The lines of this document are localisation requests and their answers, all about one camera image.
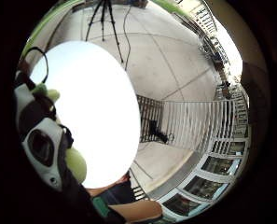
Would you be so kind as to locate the yellow-green soft toy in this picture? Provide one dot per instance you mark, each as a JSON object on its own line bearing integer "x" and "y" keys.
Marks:
{"x": 76, "y": 164}

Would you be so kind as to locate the black bag by railing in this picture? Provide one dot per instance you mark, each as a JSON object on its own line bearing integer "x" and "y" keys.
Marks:
{"x": 156, "y": 132}

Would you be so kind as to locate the the person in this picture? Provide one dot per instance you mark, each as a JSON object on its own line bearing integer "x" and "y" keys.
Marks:
{"x": 116, "y": 193}

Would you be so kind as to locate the white slatted railing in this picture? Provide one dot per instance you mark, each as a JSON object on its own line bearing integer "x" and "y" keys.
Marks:
{"x": 191, "y": 124}

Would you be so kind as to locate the building with glass windows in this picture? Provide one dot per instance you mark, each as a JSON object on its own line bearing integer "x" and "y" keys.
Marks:
{"x": 206, "y": 177}

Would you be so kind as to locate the black tripod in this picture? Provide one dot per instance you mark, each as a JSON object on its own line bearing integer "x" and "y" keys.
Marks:
{"x": 104, "y": 18}

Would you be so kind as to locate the white balcony railing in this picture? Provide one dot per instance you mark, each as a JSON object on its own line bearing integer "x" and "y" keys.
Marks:
{"x": 204, "y": 17}

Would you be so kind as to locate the row of dark outdoor furniture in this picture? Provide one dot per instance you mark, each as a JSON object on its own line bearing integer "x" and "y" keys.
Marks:
{"x": 217, "y": 59}

